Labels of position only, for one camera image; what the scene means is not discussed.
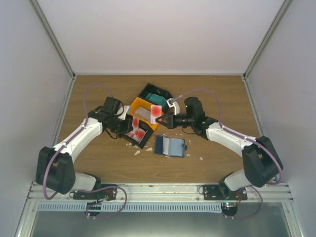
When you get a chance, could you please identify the white vip card stack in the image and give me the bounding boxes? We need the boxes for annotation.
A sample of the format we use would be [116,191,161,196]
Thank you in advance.
[134,107,151,121]

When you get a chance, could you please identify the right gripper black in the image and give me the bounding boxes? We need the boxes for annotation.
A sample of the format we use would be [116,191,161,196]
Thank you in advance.
[156,112,195,129]

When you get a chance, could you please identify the slotted cable duct grey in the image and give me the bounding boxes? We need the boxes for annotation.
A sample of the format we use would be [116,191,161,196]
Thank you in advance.
[38,202,222,213]

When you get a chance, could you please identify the black bin with teal cards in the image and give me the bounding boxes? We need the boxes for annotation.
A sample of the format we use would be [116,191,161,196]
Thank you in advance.
[138,83,172,111]

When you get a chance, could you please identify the teal card stack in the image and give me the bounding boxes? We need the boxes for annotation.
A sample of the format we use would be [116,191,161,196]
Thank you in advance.
[145,93,166,106]

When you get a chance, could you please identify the red circle white card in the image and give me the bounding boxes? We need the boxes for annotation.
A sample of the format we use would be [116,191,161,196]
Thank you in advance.
[150,105,162,124]

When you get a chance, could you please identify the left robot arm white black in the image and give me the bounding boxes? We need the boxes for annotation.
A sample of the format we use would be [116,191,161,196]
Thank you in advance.
[36,97,133,199]

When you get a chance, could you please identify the aluminium rail frame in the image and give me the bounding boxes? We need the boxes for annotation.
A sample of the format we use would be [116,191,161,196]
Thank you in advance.
[27,182,294,200]

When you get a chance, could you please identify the navy blue card holder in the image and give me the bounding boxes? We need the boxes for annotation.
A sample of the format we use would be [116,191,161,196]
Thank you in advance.
[154,135,187,158]

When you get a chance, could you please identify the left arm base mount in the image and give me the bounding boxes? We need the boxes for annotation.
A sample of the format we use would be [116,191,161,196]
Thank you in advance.
[69,184,117,201]

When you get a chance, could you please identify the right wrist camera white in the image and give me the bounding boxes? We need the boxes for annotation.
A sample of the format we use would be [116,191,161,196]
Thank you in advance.
[166,98,180,115]

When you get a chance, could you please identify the orange bin with cards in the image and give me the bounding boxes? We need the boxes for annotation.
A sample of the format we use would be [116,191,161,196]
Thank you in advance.
[130,97,158,131]

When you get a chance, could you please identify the red white card stack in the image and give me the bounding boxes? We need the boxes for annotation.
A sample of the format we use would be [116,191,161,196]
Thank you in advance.
[126,117,147,143]

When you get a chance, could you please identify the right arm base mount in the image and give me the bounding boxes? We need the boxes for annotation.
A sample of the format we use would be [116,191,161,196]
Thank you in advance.
[197,184,248,201]

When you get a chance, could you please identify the black bin with red cards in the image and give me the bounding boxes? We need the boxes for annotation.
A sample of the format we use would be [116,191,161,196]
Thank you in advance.
[119,117,154,149]

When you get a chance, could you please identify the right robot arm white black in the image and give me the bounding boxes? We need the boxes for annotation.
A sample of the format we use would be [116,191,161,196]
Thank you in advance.
[156,97,283,200]

